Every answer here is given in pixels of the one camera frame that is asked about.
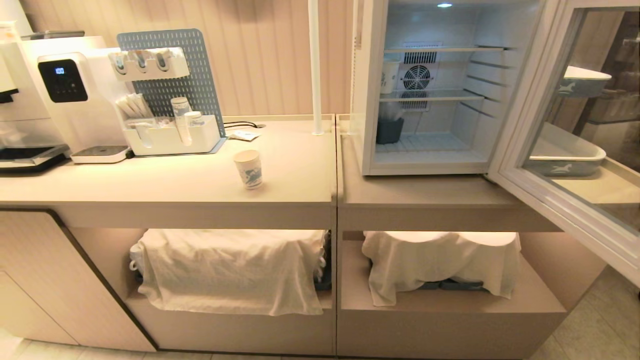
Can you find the white paper cup blue print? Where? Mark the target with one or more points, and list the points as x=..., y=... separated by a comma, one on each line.
x=248, y=168

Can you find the dark container in fridge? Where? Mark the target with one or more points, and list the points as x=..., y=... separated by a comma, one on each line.
x=389, y=131

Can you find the white mini fridge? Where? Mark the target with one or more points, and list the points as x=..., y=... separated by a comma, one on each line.
x=425, y=90

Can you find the small white packet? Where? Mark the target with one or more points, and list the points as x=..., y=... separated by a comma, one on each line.
x=244, y=134

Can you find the white vertical pole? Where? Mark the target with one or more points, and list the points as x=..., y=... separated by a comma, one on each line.
x=315, y=65

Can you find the large white cloth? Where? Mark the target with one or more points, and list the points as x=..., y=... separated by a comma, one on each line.
x=230, y=270

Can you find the small white cloth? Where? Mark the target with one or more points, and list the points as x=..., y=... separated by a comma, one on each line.
x=440, y=260

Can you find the stack of paper cups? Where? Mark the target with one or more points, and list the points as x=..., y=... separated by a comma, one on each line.
x=181, y=117

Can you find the white organizer tray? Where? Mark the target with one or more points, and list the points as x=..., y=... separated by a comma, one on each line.
x=170, y=137

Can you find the beige counter cabinet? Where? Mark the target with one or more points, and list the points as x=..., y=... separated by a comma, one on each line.
x=440, y=280
x=165, y=240

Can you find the grey pegboard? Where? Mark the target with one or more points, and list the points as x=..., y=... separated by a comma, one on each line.
x=195, y=75

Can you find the white capsule holder shelf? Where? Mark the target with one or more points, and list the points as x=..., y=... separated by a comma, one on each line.
x=150, y=62

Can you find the white drip tray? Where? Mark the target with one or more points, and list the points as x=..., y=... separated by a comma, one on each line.
x=100, y=154

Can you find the grey tray with horse print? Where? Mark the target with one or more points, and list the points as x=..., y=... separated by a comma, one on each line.
x=565, y=157

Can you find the white water dispenser black panel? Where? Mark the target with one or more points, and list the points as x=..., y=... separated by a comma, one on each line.
x=75, y=85

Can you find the grey bowl with horse print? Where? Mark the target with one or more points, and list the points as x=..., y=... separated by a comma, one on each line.
x=582, y=82

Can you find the white coffee machine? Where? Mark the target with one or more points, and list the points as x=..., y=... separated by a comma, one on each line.
x=20, y=100

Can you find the glass fridge door white frame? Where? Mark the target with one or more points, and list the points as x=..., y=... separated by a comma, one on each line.
x=570, y=150

